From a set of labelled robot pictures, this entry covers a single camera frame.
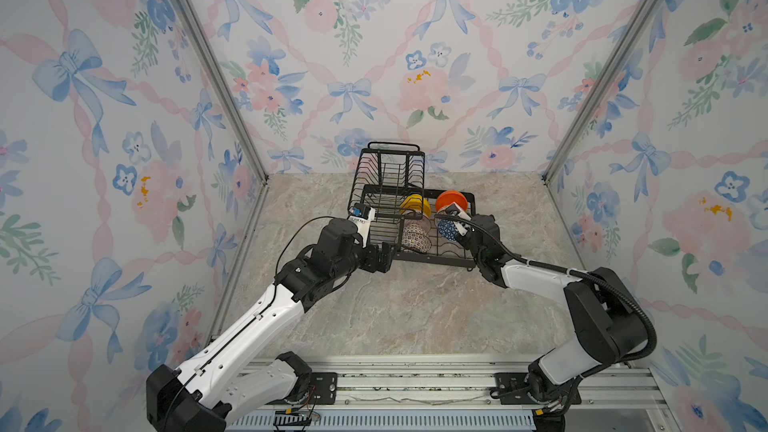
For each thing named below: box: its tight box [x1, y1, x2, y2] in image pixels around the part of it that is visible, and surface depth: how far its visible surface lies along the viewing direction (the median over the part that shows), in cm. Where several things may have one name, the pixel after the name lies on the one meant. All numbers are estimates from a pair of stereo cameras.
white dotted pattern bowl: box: [402, 223, 432, 253], surface depth 100 cm
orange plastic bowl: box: [436, 190, 468, 212], surface depth 105 cm
